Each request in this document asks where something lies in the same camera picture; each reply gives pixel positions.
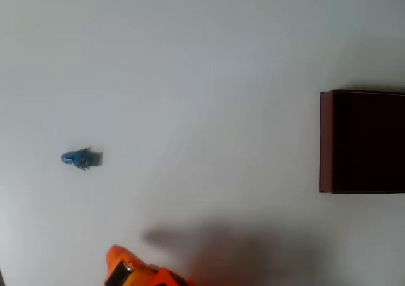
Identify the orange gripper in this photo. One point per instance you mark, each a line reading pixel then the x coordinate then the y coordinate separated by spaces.
pixel 114 257

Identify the small blue toy figure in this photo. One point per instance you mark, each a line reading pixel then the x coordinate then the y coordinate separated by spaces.
pixel 79 158

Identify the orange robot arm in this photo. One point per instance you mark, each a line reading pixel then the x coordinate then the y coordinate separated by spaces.
pixel 117 257

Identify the dark red box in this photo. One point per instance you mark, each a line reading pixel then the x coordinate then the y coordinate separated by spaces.
pixel 367 143

